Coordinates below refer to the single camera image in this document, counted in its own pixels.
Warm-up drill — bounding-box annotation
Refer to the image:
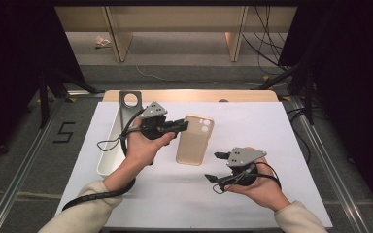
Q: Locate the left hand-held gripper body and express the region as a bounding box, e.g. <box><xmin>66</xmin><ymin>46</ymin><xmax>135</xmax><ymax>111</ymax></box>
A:
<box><xmin>140</xmin><ymin>101</ymin><xmax>178</xmax><ymax>141</ymax></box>

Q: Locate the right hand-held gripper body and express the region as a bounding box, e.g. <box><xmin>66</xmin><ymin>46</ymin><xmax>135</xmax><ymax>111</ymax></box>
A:
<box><xmin>221</xmin><ymin>147</ymin><xmax>268</xmax><ymax>188</ymax></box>

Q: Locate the beige phone case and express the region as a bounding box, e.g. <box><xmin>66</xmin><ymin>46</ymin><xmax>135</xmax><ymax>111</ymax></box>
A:
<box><xmin>175</xmin><ymin>113</ymin><xmax>216</xmax><ymax>167</ymax></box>

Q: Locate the white plastic storage bin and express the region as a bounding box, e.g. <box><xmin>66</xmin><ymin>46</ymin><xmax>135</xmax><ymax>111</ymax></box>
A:
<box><xmin>96</xmin><ymin>104</ymin><xmax>145</xmax><ymax>177</ymax></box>

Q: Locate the person's left hand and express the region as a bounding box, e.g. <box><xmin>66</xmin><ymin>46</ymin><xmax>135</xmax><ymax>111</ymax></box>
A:
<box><xmin>124</xmin><ymin>116</ymin><xmax>178</xmax><ymax>169</ymax></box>

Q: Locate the person's right hand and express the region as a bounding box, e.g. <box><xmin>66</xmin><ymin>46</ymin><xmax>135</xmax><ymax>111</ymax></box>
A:
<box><xmin>223</xmin><ymin>147</ymin><xmax>293</xmax><ymax>214</ymax></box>

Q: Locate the wooden table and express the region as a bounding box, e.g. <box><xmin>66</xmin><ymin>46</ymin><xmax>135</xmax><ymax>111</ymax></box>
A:
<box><xmin>101</xmin><ymin>89</ymin><xmax>280</xmax><ymax>103</ymax></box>

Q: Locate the crumpled paper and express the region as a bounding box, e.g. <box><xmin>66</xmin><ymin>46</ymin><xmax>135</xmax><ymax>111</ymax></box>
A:
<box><xmin>94</xmin><ymin>35</ymin><xmax>112</xmax><ymax>50</ymax></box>

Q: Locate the black tripod stand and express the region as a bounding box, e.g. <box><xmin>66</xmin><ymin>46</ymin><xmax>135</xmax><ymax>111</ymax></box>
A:
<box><xmin>257</xmin><ymin>56</ymin><xmax>316</xmax><ymax>126</ymax></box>
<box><xmin>38</xmin><ymin>68</ymin><xmax>106</xmax><ymax>129</ymax></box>

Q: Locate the beige wooden desk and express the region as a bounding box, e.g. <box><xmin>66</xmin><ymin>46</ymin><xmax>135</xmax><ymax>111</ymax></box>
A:
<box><xmin>54</xmin><ymin>5</ymin><xmax>298</xmax><ymax>63</ymax></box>

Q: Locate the black curtain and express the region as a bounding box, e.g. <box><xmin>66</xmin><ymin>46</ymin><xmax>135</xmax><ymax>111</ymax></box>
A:
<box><xmin>0</xmin><ymin>0</ymin><xmax>85</xmax><ymax>171</ymax></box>
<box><xmin>277</xmin><ymin>0</ymin><xmax>373</xmax><ymax>222</ymax></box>

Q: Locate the right hand-held gripper cable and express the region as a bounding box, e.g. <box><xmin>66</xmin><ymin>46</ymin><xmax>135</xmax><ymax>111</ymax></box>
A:
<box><xmin>212</xmin><ymin>161</ymin><xmax>283</xmax><ymax>196</ymax></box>

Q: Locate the hand-held gripper cable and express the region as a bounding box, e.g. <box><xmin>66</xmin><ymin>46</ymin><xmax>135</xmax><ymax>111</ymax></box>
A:
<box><xmin>212</xmin><ymin>161</ymin><xmax>283</xmax><ymax>196</ymax></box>
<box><xmin>61</xmin><ymin>108</ymin><xmax>148</xmax><ymax>212</ymax></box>

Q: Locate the white floor cable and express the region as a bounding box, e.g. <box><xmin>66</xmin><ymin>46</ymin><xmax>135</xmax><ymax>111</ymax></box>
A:
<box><xmin>135</xmin><ymin>64</ymin><xmax>264</xmax><ymax>87</ymax></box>

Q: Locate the aluminium floor rail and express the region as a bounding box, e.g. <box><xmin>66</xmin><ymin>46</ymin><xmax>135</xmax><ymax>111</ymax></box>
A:
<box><xmin>289</xmin><ymin>96</ymin><xmax>372</xmax><ymax>233</ymax></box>
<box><xmin>0</xmin><ymin>96</ymin><xmax>66</xmax><ymax>233</ymax></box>

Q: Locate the left hand-held gripper cable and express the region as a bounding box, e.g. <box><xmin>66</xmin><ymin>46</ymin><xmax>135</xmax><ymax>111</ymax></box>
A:
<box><xmin>61</xmin><ymin>108</ymin><xmax>148</xmax><ymax>212</ymax></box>

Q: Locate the bundle of black cables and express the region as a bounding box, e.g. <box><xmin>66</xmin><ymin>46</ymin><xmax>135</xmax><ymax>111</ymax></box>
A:
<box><xmin>242</xmin><ymin>5</ymin><xmax>294</xmax><ymax>76</ymax></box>

